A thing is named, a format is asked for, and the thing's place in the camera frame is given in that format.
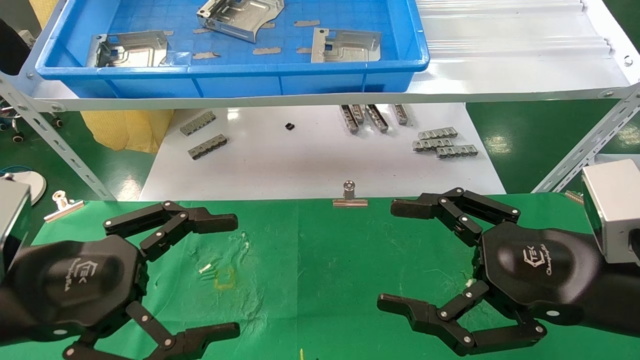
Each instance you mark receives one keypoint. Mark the blue plastic bin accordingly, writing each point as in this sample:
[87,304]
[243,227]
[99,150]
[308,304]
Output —
[240,75]

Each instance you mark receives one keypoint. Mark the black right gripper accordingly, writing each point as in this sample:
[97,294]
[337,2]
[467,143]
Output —
[540,270]

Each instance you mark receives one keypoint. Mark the stamped sheet metal bracket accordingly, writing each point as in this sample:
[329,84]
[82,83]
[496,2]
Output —
[135,47]
[345,47]
[235,20]

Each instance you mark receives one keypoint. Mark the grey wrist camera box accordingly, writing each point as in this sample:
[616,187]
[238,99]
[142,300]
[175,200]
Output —
[617,205]
[12,220]

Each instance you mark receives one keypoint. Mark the black office chair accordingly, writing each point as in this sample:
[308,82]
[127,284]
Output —
[10,50]

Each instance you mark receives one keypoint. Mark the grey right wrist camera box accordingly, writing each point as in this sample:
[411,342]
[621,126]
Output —
[617,205]

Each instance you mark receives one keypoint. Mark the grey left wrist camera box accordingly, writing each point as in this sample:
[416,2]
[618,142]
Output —
[12,220]

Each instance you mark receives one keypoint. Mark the grey metal connector strip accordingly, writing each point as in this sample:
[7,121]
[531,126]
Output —
[438,133]
[457,151]
[358,113]
[207,147]
[430,145]
[400,114]
[376,118]
[349,120]
[198,123]

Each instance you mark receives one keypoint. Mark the green table cloth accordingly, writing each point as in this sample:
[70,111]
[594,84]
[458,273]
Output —
[325,275]

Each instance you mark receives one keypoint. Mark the white standing fan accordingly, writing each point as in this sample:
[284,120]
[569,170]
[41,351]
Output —
[30,182]

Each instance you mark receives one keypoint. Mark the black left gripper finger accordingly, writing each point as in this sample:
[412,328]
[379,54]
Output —
[210,223]

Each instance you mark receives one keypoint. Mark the white metal shelf rack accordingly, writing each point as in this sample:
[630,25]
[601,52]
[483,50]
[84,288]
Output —
[250,102]

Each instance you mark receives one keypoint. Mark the yellow fabric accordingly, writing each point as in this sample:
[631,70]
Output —
[125,130]

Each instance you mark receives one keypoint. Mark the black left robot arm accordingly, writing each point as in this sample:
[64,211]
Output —
[6,310]

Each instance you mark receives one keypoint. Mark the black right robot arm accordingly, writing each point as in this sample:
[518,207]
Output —
[625,300]

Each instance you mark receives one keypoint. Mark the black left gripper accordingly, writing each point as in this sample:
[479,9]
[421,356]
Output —
[75,285]

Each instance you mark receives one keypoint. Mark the translucent corrugated plastic sheet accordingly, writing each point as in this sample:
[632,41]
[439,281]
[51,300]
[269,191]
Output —
[500,30]

